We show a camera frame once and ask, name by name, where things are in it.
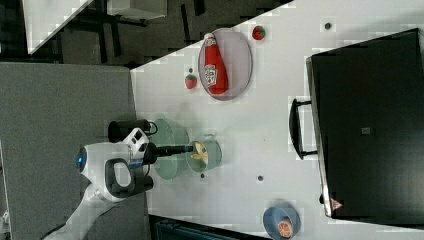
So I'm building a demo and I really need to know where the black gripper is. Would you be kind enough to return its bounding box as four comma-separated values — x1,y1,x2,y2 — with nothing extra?
143,143,194,165

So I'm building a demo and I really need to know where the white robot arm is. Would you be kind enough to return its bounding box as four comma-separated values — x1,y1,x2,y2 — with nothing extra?
41,128,193,240

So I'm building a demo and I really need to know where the red toy tomato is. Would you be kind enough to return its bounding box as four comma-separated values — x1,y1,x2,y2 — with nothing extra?
252,26,266,41

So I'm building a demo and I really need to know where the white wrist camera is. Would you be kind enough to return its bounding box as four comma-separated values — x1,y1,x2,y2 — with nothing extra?
128,128,149,159

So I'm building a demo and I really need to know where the green perforated colander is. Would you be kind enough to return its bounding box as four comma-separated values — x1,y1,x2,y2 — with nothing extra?
151,119,189,180

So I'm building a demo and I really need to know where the yellow toy banana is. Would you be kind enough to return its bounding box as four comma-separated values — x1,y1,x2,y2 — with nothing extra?
191,141,208,165

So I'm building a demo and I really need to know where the red ketchup bottle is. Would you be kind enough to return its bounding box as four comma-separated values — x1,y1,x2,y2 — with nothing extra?
204,33,228,95

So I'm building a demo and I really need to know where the blue bowl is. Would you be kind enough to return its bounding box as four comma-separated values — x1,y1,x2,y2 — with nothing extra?
263,199,301,240

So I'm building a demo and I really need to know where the red toy strawberry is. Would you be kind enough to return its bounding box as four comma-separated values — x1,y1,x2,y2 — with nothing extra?
185,74,197,89

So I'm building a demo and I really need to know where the green mug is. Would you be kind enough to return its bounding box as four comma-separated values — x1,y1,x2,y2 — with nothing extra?
186,134,222,173

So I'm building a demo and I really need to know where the orange slice toy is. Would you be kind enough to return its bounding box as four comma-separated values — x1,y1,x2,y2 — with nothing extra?
278,219,293,238

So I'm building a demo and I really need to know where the black toaster oven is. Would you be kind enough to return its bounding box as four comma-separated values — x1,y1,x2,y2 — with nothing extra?
289,28,424,229

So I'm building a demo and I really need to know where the grey round plate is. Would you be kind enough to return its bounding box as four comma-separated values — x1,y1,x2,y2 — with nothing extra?
198,28,253,101

